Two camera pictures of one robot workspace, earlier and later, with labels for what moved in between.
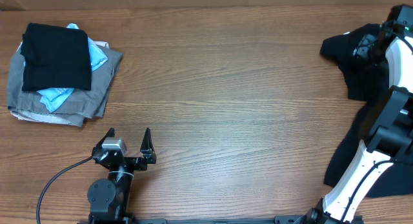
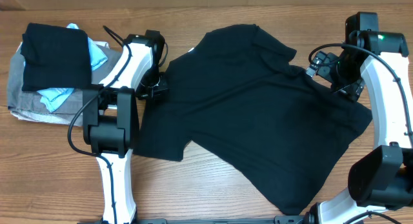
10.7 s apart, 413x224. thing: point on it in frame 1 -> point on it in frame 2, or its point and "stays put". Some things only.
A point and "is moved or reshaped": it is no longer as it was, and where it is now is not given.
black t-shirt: (362, 55) is moved or reshaped
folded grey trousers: (79, 106) stays put
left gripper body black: (137, 164) -> (152, 83)
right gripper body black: (370, 50) -> (345, 75)
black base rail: (282, 219) stays put
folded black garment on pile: (55, 58) stays put
